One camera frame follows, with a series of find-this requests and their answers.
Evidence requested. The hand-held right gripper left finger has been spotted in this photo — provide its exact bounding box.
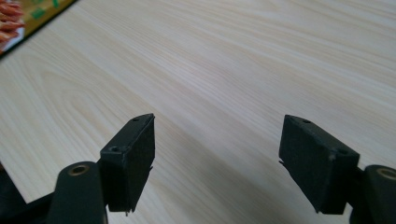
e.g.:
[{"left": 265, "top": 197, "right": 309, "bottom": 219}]
[{"left": 99, "top": 113, "right": 156, "bottom": 217}]

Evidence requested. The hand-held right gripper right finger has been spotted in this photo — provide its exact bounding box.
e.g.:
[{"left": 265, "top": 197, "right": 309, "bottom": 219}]
[{"left": 278, "top": 114, "right": 361, "bottom": 216}]

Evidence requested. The printed food picture mat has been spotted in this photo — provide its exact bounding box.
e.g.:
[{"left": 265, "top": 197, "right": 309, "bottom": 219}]
[{"left": 0, "top": 0, "right": 78, "bottom": 60}]

